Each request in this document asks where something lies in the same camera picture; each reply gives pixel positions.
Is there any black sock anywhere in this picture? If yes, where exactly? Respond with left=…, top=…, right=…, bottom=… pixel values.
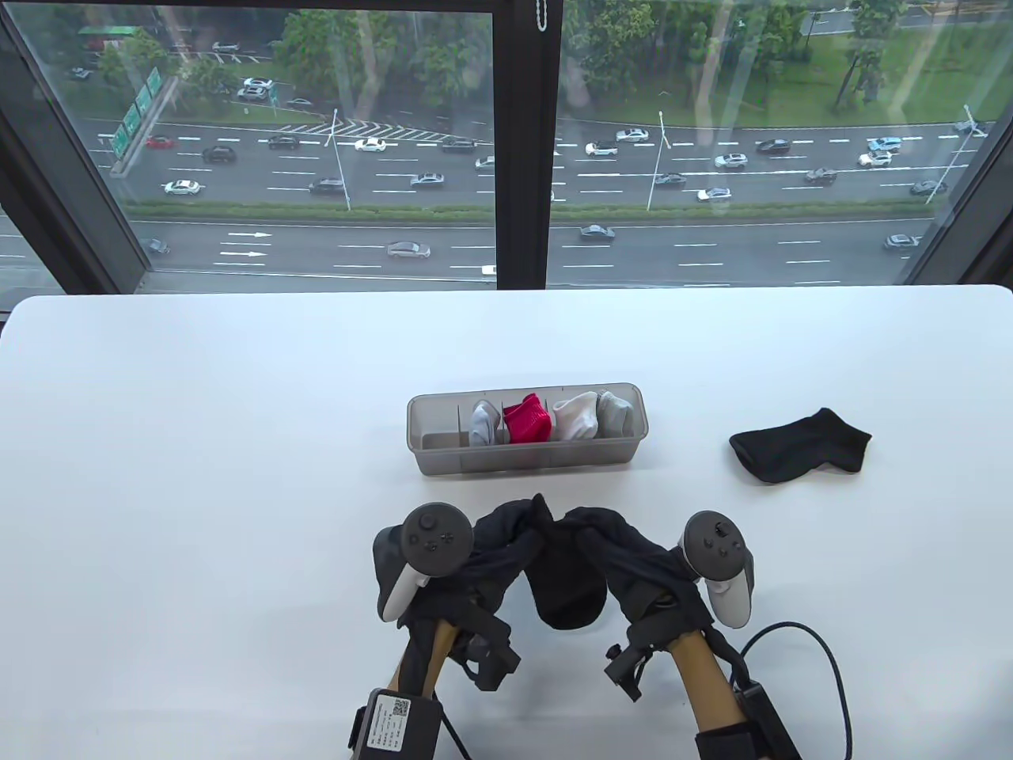
left=729, top=408, right=873, bottom=485
left=524, top=493, right=609, bottom=632

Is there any person's right forearm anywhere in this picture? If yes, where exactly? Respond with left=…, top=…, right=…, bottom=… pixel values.
left=669, top=629, right=749, bottom=733

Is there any black cable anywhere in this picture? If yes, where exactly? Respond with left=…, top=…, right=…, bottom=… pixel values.
left=740, top=623, right=854, bottom=760

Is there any person's right hand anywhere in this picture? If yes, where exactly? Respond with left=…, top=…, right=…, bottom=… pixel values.
left=558, top=507, right=713, bottom=646

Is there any person's left hand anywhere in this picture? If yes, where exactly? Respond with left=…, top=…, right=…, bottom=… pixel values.
left=408, top=500, right=548, bottom=630

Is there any black labelled sensor box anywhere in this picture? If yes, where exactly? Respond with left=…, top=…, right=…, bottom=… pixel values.
left=736, top=682, right=800, bottom=760
left=364, top=689, right=442, bottom=760

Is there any person's left forearm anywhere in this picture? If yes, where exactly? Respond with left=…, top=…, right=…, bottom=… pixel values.
left=388, top=621, right=460, bottom=697

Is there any grey white tracking controller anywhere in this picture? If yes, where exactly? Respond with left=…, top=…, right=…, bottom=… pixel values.
left=374, top=503, right=474, bottom=625
left=677, top=512, right=754, bottom=629

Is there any grey plastic divided organizer box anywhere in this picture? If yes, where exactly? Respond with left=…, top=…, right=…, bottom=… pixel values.
left=407, top=382, right=650, bottom=477

